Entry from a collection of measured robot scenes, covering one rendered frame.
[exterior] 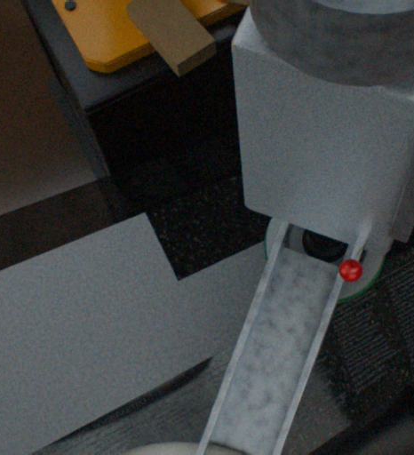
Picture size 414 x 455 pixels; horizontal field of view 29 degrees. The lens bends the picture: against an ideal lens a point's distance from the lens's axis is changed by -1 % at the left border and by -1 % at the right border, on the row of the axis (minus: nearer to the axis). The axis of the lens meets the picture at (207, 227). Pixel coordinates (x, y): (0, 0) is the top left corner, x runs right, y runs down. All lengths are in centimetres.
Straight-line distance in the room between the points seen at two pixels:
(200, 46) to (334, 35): 107
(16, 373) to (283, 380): 49
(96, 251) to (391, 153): 77
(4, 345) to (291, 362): 53
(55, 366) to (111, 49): 73
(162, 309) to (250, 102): 65
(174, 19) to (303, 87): 98
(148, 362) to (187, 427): 14
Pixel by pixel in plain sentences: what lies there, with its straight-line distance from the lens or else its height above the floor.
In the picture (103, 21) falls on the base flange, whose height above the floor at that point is 78.
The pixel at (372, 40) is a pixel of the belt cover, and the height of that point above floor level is 169.
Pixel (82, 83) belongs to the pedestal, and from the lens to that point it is 185.
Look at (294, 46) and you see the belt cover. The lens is 74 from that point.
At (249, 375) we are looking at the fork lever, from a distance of 132.
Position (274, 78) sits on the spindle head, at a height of 155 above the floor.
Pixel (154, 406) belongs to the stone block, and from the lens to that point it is 146.
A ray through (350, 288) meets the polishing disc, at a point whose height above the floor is 89.
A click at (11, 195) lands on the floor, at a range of 262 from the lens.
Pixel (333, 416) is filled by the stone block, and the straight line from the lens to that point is 160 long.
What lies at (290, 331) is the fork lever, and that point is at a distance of 131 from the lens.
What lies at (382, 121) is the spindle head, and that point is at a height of 153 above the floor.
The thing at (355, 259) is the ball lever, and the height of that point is 122.
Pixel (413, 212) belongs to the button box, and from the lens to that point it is 99.
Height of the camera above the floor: 227
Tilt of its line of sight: 68 degrees down
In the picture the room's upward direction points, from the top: 12 degrees counter-clockwise
